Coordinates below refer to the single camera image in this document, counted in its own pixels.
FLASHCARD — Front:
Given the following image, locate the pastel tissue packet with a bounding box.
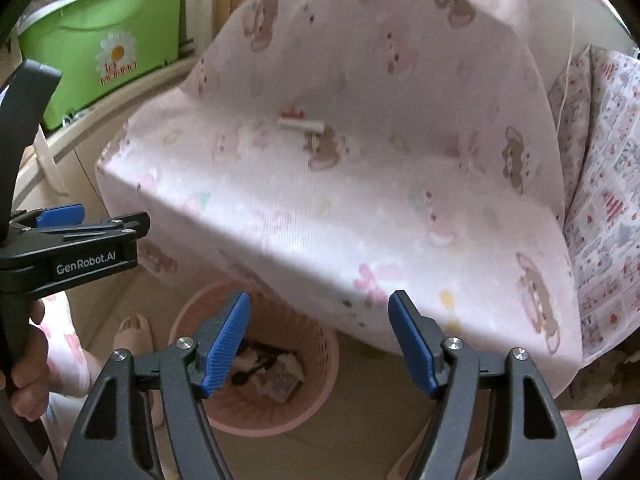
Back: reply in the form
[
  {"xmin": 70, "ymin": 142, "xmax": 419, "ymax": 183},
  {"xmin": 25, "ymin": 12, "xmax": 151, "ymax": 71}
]
[{"xmin": 252, "ymin": 353, "xmax": 306, "ymax": 404}]

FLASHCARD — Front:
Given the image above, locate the black orange snack wrapper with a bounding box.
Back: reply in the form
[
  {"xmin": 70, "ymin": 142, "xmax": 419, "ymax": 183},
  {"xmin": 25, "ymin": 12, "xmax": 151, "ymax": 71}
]
[{"xmin": 231, "ymin": 338, "xmax": 283, "ymax": 386}]

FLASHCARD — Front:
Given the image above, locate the pink plastic trash basket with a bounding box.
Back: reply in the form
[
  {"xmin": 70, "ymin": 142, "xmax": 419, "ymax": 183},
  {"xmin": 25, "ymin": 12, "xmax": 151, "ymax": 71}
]
[{"xmin": 168, "ymin": 278, "xmax": 341, "ymax": 437}]

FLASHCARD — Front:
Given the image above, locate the person's left hand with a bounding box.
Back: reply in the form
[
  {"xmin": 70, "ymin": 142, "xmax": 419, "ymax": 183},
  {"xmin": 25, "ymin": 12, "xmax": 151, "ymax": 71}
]
[{"xmin": 8, "ymin": 300, "xmax": 50, "ymax": 422}]

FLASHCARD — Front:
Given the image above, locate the white wooden shelf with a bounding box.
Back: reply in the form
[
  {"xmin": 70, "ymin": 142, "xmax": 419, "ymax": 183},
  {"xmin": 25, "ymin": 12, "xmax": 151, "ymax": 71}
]
[{"xmin": 13, "ymin": 0, "xmax": 214, "ymax": 219}]

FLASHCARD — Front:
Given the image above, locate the pink patterned pajama leg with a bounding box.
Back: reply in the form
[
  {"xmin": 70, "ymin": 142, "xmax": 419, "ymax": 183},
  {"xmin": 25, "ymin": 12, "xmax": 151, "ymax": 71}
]
[{"xmin": 37, "ymin": 291, "xmax": 166, "ymax": 480}]

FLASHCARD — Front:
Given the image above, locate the pink slipper on foot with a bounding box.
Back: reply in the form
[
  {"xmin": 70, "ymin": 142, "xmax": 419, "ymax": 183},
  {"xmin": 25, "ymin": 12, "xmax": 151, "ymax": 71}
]
[{"xmin": 113, "ymin": 314, "xmax": 154, "ymax": 356}]

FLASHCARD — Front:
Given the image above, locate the green plastic storage box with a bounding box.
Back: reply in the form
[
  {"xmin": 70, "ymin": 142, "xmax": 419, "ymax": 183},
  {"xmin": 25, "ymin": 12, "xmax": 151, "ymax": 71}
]
[{"xmin": 16, "ymin": 0, "xmax": 181, "ymax": 130}]

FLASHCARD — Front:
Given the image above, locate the cream thread spool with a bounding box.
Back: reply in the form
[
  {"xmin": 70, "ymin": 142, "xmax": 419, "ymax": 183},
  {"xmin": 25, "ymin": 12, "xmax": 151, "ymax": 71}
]
[{"xmin": 278, "ymin": 117, "xmax": 326, "ymax": 134}]

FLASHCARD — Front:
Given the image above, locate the pink cartoon print bedsheet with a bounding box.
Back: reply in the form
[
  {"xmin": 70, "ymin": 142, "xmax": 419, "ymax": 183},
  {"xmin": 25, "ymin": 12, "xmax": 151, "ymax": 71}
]
[{"xmin": 96, "ymin": 0, "xmax": 582, "ymax": 393}]

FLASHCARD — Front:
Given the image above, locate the strawberry print quilt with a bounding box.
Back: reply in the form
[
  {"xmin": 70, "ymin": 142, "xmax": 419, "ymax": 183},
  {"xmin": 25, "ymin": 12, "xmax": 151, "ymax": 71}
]
[{"xmin": 549, "ymin": 46, "xmax": 639, "ymax": 364}]

